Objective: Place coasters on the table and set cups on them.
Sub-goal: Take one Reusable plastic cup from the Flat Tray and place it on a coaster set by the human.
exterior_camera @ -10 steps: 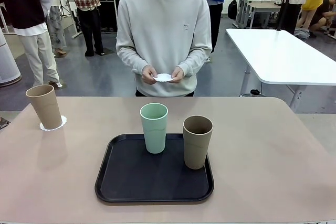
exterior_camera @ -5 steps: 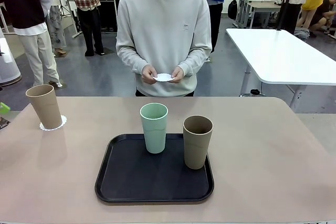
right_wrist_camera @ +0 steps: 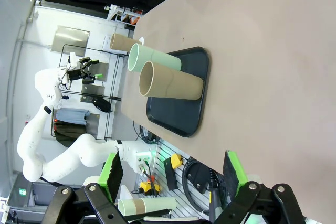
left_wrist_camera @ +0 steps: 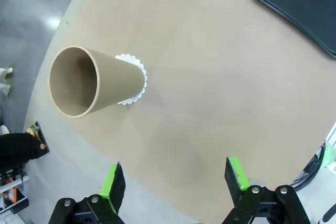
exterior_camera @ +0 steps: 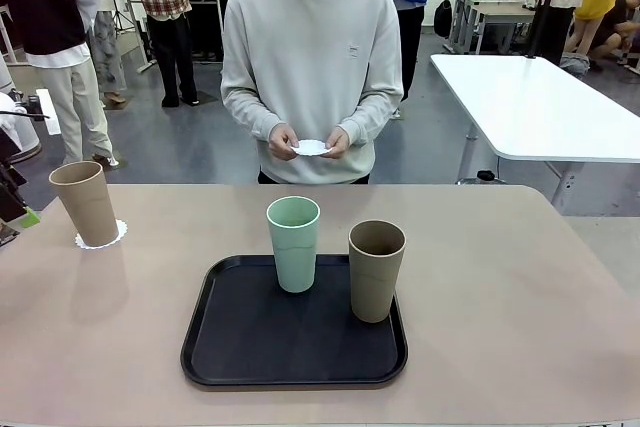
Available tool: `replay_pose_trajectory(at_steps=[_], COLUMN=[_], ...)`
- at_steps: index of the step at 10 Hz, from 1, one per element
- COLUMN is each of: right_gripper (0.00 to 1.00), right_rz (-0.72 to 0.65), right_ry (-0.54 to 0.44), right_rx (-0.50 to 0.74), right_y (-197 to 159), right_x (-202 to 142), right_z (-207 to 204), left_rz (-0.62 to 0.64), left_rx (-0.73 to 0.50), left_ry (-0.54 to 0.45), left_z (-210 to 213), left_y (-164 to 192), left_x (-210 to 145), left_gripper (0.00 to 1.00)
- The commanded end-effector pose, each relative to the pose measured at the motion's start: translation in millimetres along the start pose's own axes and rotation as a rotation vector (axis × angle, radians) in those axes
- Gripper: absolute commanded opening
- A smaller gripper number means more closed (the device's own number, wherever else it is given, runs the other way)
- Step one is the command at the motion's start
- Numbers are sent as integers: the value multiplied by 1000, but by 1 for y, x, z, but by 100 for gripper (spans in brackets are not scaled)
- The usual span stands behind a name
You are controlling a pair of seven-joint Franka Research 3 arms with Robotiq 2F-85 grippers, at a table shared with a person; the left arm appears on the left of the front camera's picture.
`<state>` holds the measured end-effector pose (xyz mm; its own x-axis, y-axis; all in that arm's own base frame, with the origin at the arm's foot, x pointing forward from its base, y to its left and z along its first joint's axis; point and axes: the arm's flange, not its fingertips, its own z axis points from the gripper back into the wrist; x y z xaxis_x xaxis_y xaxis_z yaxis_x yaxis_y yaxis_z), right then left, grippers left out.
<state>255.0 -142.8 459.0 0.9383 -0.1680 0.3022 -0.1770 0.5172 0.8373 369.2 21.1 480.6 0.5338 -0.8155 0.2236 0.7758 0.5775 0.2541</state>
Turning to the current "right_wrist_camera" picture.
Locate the aluminium slotted platform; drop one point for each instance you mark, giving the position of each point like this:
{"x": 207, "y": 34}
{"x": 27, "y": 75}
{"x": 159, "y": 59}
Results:
{"x": 181, "y": 203}

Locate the tall pale green cup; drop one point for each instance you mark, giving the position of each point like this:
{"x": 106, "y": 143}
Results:
{"x": 126, "y": 207}
{"x": 157, "y": 57}
{"x": 160, "y": 205}

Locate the blue cloth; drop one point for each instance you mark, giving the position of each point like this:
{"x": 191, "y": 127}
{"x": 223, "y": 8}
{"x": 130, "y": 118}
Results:
{"x": 72, "y": 116}

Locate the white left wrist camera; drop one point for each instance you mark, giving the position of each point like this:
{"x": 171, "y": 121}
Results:
{"x": 72, "y": 58}

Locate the grey bin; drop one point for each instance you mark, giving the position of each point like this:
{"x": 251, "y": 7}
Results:
{"x": 29, "y": 190}

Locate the black plastic tray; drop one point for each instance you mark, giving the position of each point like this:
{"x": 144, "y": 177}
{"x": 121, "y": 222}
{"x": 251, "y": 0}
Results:
{"x": 173, "y": 113}

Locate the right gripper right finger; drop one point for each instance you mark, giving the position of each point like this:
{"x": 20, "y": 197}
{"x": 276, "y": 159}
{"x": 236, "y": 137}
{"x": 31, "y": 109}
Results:
{"x": 235, "y": 174}

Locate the dark olive cloth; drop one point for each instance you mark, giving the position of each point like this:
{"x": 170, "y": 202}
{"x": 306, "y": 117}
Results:
{"x": 67, "y": 136}

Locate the yellow emergency stop box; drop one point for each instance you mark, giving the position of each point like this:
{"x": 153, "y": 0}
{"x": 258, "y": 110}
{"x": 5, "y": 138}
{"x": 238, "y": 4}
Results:
{"x": 149, "y": 186}

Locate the steel wall plate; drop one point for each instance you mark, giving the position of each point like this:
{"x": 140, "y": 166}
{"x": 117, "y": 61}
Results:
{"x": 70, "y": 40}

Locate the black bag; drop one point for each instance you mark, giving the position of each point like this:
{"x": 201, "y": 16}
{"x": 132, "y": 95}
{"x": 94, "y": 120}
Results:
{"x": 102, "y": 104}

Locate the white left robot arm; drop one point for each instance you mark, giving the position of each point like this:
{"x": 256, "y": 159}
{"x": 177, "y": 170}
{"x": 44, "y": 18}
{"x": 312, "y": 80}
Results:
{"x": 31, "y": 140}

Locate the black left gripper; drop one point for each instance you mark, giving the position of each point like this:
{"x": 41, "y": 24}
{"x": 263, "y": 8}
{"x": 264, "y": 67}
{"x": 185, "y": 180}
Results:
{"x": 76, "y": 74}

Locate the tall brown cup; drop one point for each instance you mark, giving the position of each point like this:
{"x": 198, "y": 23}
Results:
{"x": 120, "y": 42}
{"x": 140, "y": 205}
{"x": 173, "y": 85}

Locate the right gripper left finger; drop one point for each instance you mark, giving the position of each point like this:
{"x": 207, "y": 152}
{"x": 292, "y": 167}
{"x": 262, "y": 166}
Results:
{"x": 110, "y": 179}

